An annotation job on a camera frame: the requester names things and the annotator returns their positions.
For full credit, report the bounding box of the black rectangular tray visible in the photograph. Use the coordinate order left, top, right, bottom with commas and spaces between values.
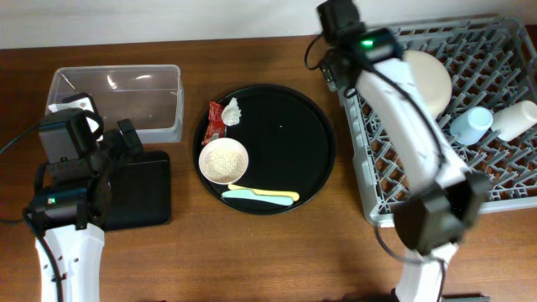
103, 151, 171, 232

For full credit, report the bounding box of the grey dishwasher rack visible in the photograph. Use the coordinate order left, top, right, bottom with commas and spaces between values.
331, 15, 537, 228

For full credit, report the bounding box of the light blue cup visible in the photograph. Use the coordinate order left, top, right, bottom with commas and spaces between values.
450, 107, 493, 145

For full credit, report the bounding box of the cream white cup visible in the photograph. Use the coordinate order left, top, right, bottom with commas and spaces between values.
491, 101, 537, 142

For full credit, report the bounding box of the light blue plastic knife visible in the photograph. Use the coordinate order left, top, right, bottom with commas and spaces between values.
222, 189, 294, 206

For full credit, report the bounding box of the crumpled white tissue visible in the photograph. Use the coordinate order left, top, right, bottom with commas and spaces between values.
221, 97, 242, 127

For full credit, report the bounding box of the red snack wrapper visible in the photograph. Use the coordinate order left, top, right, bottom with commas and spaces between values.
201, 102, 227, 145

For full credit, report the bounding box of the beige plate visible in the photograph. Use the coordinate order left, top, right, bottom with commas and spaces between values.
404, 50, 452, 118

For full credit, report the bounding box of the yellow plastic knife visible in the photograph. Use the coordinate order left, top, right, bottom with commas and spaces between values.
227, 184, 300, 201

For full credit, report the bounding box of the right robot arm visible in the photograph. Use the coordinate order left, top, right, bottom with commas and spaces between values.
321, 29, 491, 301

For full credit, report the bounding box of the clear plastic bin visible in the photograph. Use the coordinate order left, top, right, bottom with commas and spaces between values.
45, 65, 184, 144

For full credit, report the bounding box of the pink bowl with rice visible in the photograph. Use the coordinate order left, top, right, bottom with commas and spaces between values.
198, 138, 249, 185

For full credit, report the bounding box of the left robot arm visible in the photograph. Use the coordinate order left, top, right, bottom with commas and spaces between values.
23, 117, 143, 301

